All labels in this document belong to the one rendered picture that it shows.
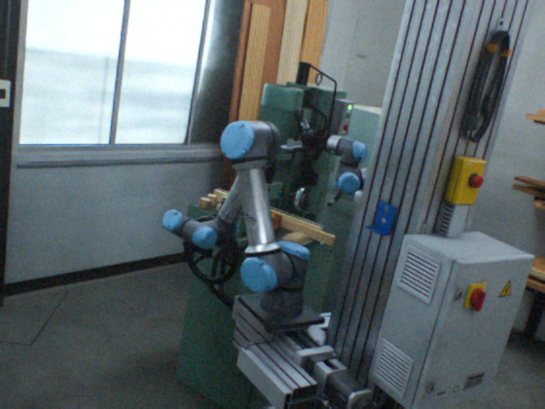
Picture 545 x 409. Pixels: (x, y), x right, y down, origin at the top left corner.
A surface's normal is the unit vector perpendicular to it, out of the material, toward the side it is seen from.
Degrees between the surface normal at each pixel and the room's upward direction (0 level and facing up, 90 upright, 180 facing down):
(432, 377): 90
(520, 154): 90
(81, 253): 90
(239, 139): 84
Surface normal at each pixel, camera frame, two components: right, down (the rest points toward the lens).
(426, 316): -0.83, 0.00
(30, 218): 0.72, 0.32
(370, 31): -0.67, 0.09
